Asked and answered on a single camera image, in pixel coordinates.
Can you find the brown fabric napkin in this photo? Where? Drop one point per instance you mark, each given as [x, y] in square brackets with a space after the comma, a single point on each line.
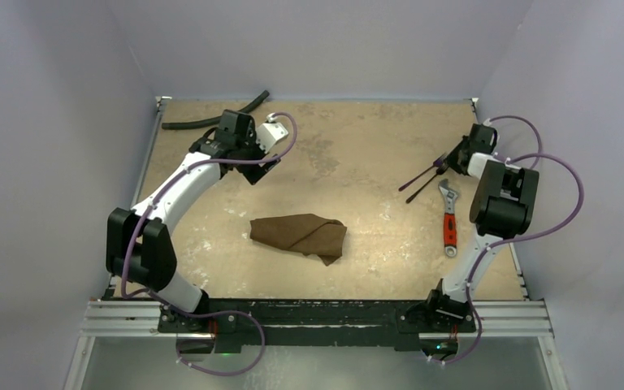
[306, 234]

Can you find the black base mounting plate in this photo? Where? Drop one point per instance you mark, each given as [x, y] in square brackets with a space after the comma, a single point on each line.
[236, 322]

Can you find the adjustable wrench red handle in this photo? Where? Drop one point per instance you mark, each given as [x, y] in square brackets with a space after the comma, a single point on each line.
[449, 222]

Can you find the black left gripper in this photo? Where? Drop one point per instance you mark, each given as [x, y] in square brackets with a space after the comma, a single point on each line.
[253, 172]

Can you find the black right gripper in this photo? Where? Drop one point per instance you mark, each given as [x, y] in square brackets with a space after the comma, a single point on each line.
[461, 159]

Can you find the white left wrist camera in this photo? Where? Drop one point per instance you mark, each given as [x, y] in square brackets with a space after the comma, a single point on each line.
[270, 133]

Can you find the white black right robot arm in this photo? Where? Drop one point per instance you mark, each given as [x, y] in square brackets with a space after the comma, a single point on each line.
[501, 209]

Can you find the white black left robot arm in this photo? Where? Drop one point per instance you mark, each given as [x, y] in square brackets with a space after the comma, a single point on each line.
[139, 247]

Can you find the black foam tube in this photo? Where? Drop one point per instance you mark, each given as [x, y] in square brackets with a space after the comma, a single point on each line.
[213, 121]

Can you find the aluminium extrusion rail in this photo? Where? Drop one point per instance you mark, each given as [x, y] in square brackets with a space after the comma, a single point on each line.
[146, 318]

